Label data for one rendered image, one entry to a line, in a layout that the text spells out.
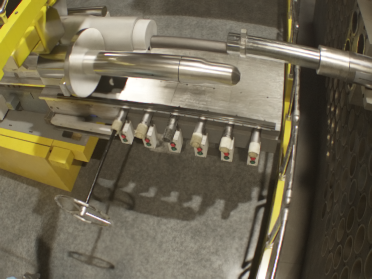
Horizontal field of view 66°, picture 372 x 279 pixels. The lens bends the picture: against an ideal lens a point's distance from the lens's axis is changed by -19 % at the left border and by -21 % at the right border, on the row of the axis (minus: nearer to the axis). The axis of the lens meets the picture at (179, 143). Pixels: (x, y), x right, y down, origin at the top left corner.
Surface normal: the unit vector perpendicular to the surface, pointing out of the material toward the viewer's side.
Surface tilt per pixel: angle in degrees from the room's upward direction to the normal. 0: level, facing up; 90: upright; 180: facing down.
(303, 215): 0
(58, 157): 0
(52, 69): 90
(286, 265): 0
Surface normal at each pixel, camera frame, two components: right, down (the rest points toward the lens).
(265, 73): -0.11, -0.55
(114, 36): -0.27, 0.33
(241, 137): -0.26, 0.82
